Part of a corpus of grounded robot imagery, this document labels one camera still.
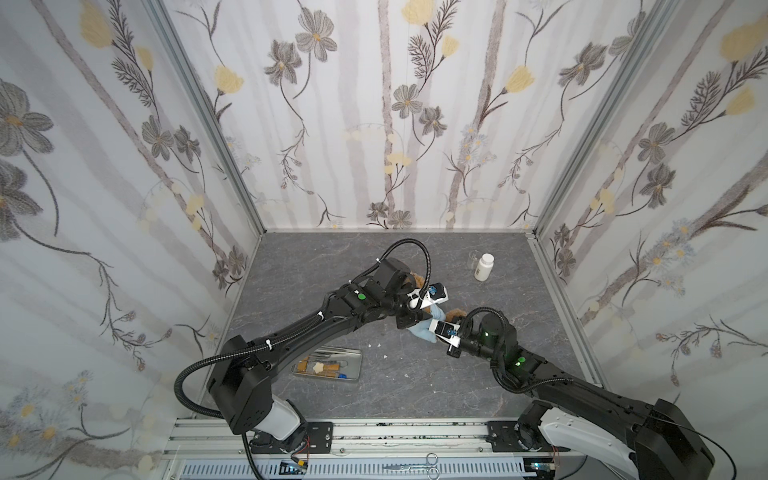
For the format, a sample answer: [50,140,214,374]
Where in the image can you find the light blue fleece hoodie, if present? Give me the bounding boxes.
[407,304,446,344]

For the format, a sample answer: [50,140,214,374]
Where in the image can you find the brown teddy bear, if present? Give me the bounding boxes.
[411,273,467,323]

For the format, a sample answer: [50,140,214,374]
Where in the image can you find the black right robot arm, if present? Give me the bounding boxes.
[430,307,717,479]

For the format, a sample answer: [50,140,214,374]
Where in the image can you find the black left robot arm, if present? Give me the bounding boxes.
[173,238,432,441]

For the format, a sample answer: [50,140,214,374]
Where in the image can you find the white plastic bottle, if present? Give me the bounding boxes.
[474,253,495,282]

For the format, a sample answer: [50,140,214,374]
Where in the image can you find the clear plastic cup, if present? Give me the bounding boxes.
[467,250,482,270]

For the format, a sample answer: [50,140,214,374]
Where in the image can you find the metal scissors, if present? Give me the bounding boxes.
[382,453,441,480]

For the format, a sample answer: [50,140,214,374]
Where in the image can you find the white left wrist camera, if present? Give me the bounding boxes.
[408,283,448,310]

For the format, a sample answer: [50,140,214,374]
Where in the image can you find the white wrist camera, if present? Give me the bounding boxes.
[408,283,448,310]
[429,319,461,349]

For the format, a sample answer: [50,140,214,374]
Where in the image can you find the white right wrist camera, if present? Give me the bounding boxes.
[429,319,461,349]

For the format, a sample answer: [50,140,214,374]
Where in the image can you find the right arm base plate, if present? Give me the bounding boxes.
[486,420,555,453]

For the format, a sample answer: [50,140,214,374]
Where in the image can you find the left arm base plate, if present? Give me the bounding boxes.
[248,421,334,455]

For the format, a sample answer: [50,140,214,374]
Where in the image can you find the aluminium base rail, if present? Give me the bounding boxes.
[161,418,661,480]

